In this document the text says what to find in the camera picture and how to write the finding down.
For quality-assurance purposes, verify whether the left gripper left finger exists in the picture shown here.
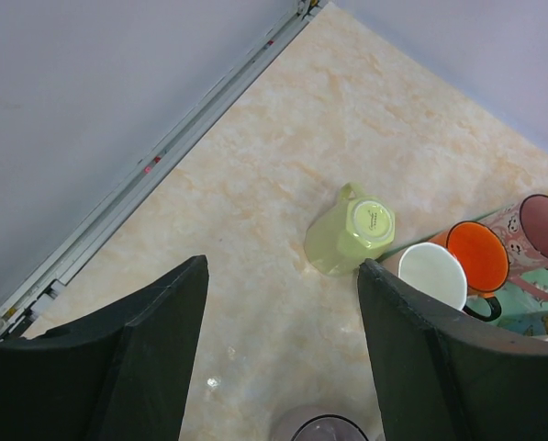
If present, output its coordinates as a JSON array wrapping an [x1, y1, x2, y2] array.
[[0, 255, 208, 440]]

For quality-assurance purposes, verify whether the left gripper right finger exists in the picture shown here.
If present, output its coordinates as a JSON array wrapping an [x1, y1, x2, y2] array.
[[357, 259, 548, 440]]

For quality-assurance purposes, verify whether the pink cream mug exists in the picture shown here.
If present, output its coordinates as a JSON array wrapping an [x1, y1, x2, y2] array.
[[381, 242, 468, 311]]

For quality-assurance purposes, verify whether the mauve grey mug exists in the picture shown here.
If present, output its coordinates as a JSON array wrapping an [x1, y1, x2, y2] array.
[[270, 405, 386, 441]]

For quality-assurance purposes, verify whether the orange mug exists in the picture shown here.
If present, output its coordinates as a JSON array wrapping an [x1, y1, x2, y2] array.
[[429, 220, 509, 322]]

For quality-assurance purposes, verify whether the light green mug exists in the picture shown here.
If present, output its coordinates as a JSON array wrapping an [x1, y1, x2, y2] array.
[[304, 182, 396, 276]]

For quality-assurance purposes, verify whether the pink floral mug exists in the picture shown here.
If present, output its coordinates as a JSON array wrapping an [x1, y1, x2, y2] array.
[[479, 194, 548, 302]]

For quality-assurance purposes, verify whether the blue teal mug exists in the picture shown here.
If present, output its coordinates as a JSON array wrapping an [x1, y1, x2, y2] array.
[[511, 311, 548, 336]]

